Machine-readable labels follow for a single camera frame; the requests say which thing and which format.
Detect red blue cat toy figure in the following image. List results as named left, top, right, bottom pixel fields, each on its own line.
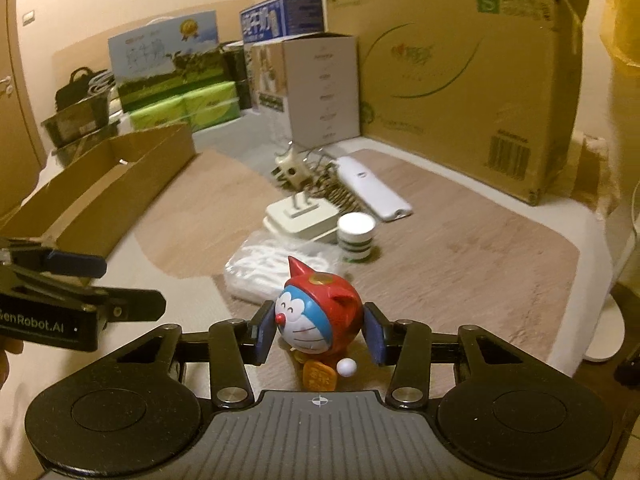
left=272, top=255, right=363, bottom=393

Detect large brown cardboard box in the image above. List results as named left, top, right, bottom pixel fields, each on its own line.
left=325, top=0, right=587, bottom=207

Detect green tissue multipack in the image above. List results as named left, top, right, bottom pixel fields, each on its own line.
left=120, top=80, right=241, bottom=134

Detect white remote control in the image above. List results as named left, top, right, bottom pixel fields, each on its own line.
left=336, top=156, right=414, bottom=224

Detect white product box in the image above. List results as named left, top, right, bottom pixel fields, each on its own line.
left=250, top=32, right=361, bottom=150

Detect green pasture milk box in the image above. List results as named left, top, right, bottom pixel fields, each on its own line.
left=107, top=10, right=224, bottom=112

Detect beige rug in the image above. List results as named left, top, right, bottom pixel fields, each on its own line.
left=135, top=147, right=584, bottom=392

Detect white jar with green stripes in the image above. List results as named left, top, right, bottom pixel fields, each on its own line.
left=337, top=213, right=377, bottom=264

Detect leopard print hair claw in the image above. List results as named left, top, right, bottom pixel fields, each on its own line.
left=305, top=157, right=363, bottom=216

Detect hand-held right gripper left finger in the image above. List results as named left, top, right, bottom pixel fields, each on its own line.
left=102, top=302, right=278, bottom=409

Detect dark storage basket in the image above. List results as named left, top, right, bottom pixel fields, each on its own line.
left=40, top=95, right=115, bottom=150

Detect white power adapter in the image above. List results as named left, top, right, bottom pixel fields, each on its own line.
left=262, top=192, right=346, bottom=247

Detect shallow cardboard box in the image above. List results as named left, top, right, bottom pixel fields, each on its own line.
left=0, top=122, right=198, bottom=261

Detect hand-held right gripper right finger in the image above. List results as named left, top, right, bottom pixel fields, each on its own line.
left=364, top=302, right=538, bottom=403

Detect black bag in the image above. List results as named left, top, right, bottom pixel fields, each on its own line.
left=54, top=67, right=114, bottom=111

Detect yellow plastic cover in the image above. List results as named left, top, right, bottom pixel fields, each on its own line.
left=599, top=0, right=640, bottom=72

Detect clear packet of white cables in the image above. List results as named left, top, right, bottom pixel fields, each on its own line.
left=223, top=232, right=346, bottom=306

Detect blue milk carton box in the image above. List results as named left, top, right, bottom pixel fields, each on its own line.
left=239, top=0, right=324, bottom=44

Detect cream plug adapter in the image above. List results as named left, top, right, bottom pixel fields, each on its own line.
left=270, top=147, right=313, bottom=193

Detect wooden cabinet door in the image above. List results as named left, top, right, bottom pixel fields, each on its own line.
left=0, top=0, right=47, bottom=213

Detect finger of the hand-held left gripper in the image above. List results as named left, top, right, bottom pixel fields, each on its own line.
left=0, top=240, right=108, bottom=281
left=0, top=265, right=167, bottom=332

